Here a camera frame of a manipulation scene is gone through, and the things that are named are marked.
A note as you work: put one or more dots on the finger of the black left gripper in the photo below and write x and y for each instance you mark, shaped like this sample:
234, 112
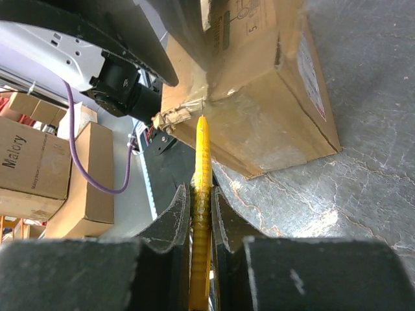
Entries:
119, 27

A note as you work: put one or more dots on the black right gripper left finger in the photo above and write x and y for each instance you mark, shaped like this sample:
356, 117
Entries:
149, 271

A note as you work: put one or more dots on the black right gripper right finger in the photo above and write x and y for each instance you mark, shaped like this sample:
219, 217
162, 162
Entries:
257, 272

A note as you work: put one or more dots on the yellow utility knife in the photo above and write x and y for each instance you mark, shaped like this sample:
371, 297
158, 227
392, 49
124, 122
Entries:
201, 220

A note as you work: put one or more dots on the brown cardboard express box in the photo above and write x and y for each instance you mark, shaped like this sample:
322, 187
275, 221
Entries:
266, 103

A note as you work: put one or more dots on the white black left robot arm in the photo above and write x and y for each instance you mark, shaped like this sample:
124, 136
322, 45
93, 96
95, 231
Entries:
99, 48

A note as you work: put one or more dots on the cardboard box bottom left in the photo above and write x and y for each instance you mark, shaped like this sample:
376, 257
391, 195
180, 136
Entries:
87, 212

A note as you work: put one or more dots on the Malory printed cardboard box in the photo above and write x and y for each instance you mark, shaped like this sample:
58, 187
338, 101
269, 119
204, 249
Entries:
35, 172

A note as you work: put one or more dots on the kraft scouring pads package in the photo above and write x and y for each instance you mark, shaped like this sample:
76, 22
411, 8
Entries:
233, 24

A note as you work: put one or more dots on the small stacked cardboard boxes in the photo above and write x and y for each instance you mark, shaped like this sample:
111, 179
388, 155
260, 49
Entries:
36, 109

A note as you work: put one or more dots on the grey slotted cable duct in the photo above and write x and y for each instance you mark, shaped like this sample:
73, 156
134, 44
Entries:
148, 187

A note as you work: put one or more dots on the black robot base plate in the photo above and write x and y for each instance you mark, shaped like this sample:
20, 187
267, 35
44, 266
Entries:
170, 163

